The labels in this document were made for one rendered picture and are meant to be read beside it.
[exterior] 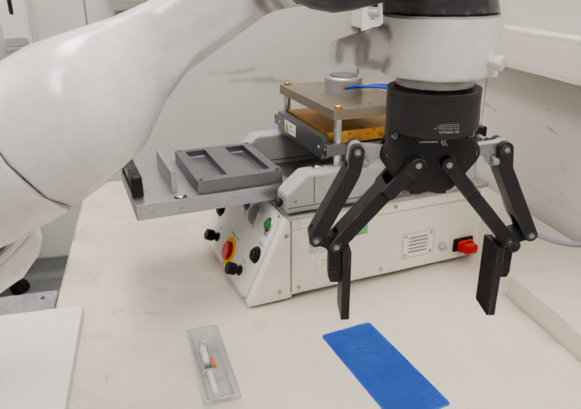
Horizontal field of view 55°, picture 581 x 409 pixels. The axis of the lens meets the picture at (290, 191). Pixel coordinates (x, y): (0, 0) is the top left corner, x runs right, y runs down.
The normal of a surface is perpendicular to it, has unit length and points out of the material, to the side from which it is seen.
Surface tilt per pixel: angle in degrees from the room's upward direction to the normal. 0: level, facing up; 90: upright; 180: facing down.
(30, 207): 125
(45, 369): 0
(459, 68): 92
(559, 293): 0
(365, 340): 0
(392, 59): 90
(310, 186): 90
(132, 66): 61
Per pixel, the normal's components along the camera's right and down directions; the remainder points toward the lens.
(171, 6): 0.15, -0.05
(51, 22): 0.24, 0.36
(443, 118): -0.01, 0.37
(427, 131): -0.32, 0.35
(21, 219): 0.52, 0.77
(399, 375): 0.00, -0.93
